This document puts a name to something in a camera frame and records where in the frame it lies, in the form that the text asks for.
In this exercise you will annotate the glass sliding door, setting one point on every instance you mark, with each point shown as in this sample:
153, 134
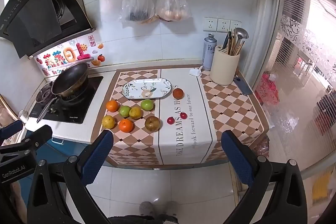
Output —
302, 69

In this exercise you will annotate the plastic bag of eggs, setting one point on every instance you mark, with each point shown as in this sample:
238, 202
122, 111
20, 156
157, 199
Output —
170, 3

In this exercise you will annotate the black gas stove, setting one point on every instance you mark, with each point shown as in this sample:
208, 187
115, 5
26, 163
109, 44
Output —
88, 99

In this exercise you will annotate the dark phone on counter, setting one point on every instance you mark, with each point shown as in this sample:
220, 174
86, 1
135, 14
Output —
244, 88

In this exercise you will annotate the grey spray can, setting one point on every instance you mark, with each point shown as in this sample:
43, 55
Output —
209, 53

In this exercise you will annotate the dark frying pan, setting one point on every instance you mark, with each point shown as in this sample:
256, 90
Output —
71, 77

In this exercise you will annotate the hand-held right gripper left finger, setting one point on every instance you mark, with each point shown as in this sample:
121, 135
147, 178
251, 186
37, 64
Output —
96, 157

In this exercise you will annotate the black range hood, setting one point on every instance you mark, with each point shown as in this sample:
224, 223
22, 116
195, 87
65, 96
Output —
39, 16

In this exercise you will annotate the red cherry tomato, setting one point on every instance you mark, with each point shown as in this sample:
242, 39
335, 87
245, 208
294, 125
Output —
183, 115
170, 120

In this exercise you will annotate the dark orange tangerine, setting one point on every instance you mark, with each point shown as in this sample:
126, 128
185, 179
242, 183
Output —
178, 93

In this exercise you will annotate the brown pear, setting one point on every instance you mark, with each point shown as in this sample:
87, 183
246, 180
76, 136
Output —
152, 124

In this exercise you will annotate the oval floral plate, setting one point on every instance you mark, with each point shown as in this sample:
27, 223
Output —
157, 87

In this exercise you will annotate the green apple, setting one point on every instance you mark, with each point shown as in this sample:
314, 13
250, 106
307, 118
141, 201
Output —
147, 104
125, 111

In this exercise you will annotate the white cup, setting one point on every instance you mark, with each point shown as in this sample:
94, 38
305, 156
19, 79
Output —
23, 116

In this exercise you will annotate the checkered brown table mat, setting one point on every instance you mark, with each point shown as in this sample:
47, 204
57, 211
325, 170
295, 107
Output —
183, 140

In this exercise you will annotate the paper towel roll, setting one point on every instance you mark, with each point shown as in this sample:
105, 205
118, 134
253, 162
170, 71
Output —
223, 69

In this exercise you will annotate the white wall socket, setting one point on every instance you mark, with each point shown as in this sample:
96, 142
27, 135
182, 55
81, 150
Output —
210, 24
235, 24
223, 25

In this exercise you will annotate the bundle of wooden chopsticks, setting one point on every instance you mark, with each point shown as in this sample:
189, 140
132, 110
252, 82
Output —
234, 48

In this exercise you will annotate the metal ladle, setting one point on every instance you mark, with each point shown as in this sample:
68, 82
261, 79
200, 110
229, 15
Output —
241, 33

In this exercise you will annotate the orange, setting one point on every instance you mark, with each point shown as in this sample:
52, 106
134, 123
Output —
112, 106
126, 125

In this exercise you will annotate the yellow lemon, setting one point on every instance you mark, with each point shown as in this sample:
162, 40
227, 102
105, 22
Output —
108, 122
135, 112

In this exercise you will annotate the grey fuzzy slipper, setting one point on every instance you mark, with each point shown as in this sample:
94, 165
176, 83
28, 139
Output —
147, 208

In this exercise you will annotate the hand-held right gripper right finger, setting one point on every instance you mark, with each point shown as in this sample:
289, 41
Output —
236, 157

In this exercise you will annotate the blue cabinet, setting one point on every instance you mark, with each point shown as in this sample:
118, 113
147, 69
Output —
58, 147

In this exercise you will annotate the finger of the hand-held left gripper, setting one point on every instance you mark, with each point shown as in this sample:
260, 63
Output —
36, 137
11, 129

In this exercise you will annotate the white crumpled tissue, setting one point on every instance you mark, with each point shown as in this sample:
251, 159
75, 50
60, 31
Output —
195, 72

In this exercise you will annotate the colourful wall sticker set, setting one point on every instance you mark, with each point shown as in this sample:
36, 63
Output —
65, 56

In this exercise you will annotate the red printed bag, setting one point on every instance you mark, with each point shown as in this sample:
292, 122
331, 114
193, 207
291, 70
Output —
266, 90

